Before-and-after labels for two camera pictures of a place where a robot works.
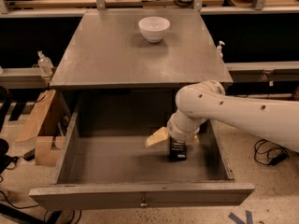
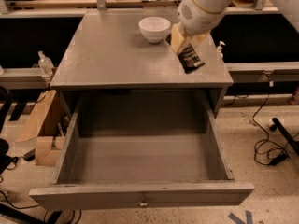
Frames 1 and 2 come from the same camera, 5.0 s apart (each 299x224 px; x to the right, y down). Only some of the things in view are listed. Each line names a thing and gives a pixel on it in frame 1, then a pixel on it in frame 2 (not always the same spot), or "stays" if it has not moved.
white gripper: x=180 y=134 -> x=193 y=19
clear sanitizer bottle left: x=46 y=64 stays
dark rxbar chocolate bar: x=177 y=149 -> x=190 y=59
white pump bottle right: x=220 y=54 stays
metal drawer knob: x=144 y=202 stays
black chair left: x=6 y=100 stays
